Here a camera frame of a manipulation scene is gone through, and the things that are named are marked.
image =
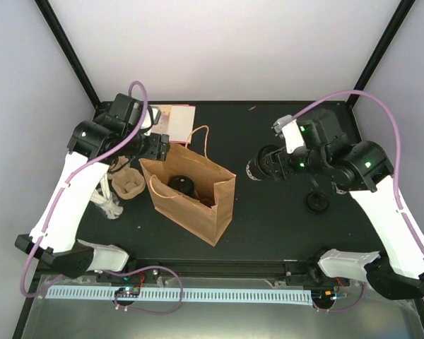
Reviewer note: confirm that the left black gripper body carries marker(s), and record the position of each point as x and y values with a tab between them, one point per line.
156	152

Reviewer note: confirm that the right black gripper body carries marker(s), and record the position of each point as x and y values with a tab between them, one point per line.
315	161

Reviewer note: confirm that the brown pulp cup carrier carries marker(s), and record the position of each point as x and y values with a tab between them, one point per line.
126	181

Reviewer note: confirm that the black takeout coffee cup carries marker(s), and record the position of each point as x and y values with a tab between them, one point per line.
266	164

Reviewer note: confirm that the black coffee cup lid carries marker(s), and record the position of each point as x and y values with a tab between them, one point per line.
317	202
183	185

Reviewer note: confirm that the brown paper bag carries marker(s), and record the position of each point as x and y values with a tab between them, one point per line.
209	213

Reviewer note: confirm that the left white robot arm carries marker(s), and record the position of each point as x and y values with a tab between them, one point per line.
53	241

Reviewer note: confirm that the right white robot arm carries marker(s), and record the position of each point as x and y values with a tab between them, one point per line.
397	272

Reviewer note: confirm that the white plastic cutlery bundle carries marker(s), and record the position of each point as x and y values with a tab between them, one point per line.
108	204

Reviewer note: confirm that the printed orange paper bag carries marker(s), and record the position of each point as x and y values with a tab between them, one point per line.
176	121

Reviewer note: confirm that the perforated white metal rail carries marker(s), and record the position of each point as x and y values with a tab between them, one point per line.
156	294

